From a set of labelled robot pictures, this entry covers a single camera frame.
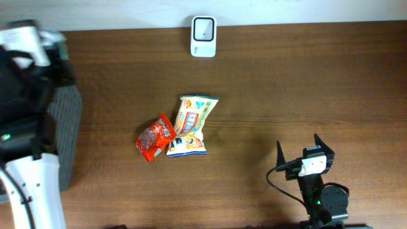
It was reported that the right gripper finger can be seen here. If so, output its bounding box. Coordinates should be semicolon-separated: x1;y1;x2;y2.
314;133;335;156
276;141;286;167

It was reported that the yellow snack bag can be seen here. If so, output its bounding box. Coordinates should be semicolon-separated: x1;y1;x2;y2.
166;95;219;158

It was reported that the red snack bag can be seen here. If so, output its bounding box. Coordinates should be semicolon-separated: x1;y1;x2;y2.
135;113;177;162

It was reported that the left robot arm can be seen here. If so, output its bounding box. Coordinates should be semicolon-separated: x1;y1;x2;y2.
1;20;76;228

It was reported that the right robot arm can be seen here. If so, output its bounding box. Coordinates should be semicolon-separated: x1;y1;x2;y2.
275;134;350;228

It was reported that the white barcode scanner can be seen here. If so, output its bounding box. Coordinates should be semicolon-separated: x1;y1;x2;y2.
190;15;217;58

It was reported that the grey plastic mesh basket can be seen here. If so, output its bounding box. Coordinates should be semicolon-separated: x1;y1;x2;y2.
1;83;83;191

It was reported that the left black cable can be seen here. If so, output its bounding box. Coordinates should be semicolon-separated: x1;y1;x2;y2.
0;162;36;229

